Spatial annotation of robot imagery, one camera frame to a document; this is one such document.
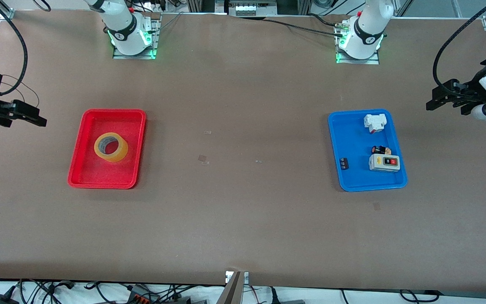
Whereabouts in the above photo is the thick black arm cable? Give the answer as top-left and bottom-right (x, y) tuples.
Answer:
(0, 0), (29, 96)
(433, 0), (486, 100)

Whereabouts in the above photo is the metal bracket plate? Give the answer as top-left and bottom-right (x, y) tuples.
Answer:
(225, 271), (250, 284)

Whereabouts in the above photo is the black plug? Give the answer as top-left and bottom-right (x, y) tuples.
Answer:
(270, 287), (307, 304)

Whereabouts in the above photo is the white power strip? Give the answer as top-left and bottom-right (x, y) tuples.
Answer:
(228, 0), (278, 16)

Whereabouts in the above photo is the orange connector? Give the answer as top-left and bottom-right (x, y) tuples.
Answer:
(127, 285), (159, 304)

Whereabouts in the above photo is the red plastic tray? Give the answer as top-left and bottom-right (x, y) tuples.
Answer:
(67, 109), (147, 189)

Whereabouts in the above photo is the black cable loop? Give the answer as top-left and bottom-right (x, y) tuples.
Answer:
(399, 289), (440, 303)

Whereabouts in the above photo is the black cable on table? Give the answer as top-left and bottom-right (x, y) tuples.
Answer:
(264, 18), (341, 37)

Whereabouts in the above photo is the white connector block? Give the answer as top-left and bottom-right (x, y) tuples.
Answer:
(363, 114), (387, 134)

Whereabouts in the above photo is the blue plastic tray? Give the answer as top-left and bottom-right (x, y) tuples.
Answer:
(328, 109), (408, 193)

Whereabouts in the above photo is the yellow tape roll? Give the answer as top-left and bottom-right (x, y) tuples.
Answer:
(94, 132), (129, 163)

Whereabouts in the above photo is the thin black wire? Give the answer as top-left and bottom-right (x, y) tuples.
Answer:
(0, 75), (40, 108)

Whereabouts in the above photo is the grey switch box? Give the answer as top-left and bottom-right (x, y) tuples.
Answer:
(368, 154), (401, 172)

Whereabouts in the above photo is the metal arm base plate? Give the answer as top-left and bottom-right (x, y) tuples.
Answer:
(112, 13), (160, 60)
(336, 40), (381, 65)

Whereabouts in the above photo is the thin grey cable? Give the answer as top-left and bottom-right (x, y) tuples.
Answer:
(158, 12), (184, 32)

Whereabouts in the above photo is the aluminium post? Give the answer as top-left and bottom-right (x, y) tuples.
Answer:
(216, 271), (244, 304)

